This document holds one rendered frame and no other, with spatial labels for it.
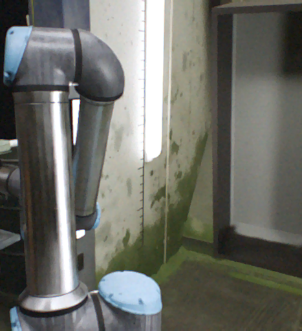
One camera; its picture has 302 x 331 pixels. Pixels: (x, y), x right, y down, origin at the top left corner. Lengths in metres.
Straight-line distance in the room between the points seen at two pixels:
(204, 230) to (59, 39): 2.37
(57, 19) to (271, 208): 1.45
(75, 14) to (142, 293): 1.19
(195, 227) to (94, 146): 2.12
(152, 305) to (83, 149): 0.41
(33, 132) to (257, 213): 1.71
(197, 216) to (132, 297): 2.17
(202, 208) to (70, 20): 1.84
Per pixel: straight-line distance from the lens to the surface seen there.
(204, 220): 3.06
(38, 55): 0.83
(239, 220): 2.40
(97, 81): 0.87
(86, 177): 1.10
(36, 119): 0.83
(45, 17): 1.77
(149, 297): 0.96
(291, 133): 2.10
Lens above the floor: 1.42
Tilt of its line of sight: 14 degrees down
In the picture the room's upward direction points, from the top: 1 degrees clockwise
